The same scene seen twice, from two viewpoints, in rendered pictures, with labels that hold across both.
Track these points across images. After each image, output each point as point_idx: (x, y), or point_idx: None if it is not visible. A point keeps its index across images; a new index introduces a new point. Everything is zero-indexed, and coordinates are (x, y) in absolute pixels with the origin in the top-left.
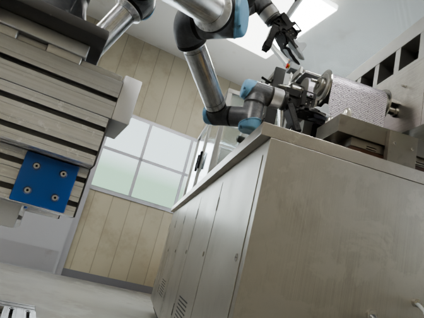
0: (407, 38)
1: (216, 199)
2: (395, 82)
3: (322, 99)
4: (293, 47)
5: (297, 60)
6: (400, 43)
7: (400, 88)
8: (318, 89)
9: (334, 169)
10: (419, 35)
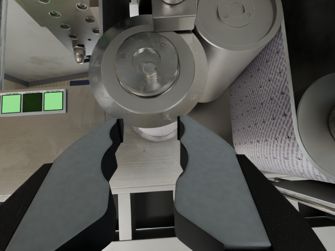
0: (162, 247)
1: None
2: (172, 170)
3: (128, 23)
4: (61, 179)
5: (177, 133)
6: (177, 244)
7: (155, 154)
8: (125, 39)
9: None
10: (136, 238)
